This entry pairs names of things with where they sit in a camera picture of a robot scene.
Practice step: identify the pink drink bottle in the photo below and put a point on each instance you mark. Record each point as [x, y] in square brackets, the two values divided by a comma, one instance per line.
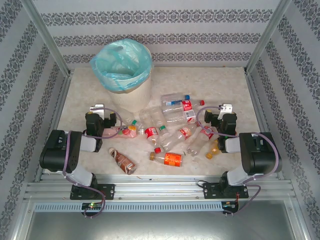
[125, 132]

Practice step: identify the clear bottle white-red label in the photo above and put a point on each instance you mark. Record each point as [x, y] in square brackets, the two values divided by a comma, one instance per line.
[190, 116]

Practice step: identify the clear Coca-Cola bottle red cap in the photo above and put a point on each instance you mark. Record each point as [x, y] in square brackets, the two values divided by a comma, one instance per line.
[187, 105]

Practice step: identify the small orange bottle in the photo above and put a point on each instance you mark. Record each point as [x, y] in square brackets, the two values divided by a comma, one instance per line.
[212, 151]

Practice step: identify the clear bottle blue cap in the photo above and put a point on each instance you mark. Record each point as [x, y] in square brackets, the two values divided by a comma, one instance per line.
[172, 98]

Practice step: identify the clear bottle red barcode label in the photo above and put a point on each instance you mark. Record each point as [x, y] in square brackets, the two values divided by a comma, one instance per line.
[151, 133]

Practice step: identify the brown drink bottle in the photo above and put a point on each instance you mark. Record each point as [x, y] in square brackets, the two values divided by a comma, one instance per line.
[123, 162]

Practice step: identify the orange label bottle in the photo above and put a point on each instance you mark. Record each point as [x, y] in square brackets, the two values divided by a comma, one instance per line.
[171, 159]

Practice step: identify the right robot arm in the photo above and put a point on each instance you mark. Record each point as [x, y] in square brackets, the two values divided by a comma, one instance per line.
[260, 155]

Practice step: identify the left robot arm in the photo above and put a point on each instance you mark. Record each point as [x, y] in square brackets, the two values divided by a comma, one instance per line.
[52, 150]

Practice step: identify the cream plastic bin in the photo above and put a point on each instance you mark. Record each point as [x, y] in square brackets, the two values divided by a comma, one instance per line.
[132, 97]

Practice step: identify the blue-green plastic bin liner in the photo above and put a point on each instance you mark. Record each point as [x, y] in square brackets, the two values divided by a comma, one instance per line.
[117, 65]

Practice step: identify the small controller board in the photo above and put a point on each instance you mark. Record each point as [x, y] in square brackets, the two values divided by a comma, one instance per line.
[230, 205]
[92, 205]

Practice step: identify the grey metal sheet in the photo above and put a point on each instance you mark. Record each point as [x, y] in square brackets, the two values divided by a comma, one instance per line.
[160, 227]

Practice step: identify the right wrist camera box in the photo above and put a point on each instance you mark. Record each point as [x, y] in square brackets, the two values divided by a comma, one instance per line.
[227, 108]

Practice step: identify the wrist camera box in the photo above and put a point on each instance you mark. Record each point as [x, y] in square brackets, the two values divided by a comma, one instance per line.
[97, 108]
[227, 108]

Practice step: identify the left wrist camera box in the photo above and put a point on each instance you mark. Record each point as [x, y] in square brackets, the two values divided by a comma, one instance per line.
[97, 108]

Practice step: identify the aluminium side rail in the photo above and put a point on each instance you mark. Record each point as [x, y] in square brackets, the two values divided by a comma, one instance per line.
[60, 107]
[256, 100]

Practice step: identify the aluminium mounting rail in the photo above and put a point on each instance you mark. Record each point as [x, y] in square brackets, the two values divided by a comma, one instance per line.
[160, 187]

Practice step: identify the aluminium frame post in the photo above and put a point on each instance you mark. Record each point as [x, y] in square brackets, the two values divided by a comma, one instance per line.
[45, 37]
[268, 37]

